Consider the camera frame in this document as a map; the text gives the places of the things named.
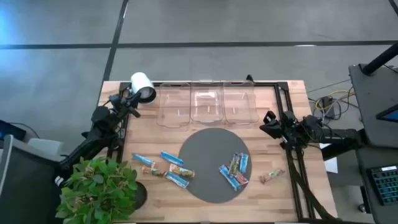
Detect brown granola bar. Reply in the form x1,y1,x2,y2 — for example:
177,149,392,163
141,165,166,178
259,168,286,185
169,163,196,179

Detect green leafy plant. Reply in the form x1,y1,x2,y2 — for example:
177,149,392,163
55,157,139,224

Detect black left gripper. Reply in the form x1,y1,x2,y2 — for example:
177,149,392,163
119,100,141,119

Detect black pole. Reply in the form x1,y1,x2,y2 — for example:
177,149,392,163
362,42,398,76

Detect white paper sheet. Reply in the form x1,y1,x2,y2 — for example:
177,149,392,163
318,142,339,174

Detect black tablet screen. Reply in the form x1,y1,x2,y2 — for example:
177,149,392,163
375,104,398,124

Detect black plant pot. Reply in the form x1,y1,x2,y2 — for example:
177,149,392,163
133,181,148,210

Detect clear plastic bin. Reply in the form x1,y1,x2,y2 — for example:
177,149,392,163
156,82,192,129
222,80,260,126
190,81,224,124

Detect black desk top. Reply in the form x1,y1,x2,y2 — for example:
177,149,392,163
348,63,398,149

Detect black cable sleeve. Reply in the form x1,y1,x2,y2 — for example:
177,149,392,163
289,164,338,223

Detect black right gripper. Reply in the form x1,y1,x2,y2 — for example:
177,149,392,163
259,123,286,140

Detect black stand beam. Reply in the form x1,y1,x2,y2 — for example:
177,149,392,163
322,139,366,161

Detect black power adapter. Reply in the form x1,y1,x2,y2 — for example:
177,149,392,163
320,96,335,119

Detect black aluminium frame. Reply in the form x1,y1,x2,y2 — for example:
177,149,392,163
107,81,336,223

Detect black electronic box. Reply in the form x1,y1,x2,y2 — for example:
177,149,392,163
0,119,27,141

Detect dark grey desk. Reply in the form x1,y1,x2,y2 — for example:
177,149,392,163
356,144,398,224

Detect light grey box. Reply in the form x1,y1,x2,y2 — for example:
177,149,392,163
27,138,63,156

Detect yellow cable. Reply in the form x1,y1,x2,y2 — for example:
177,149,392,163
314,89,353,111

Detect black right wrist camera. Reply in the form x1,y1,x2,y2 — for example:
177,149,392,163
263,111,277,124

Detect grey round mat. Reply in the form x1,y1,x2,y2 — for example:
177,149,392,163
178,127,252,205

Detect thin black cable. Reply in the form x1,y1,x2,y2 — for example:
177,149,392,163
12,122,40,139

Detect white cylinder lamp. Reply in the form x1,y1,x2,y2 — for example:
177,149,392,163
130,72,157,105

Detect backlit black keyboard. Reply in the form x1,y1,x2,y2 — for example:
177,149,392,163
366,164,398,207

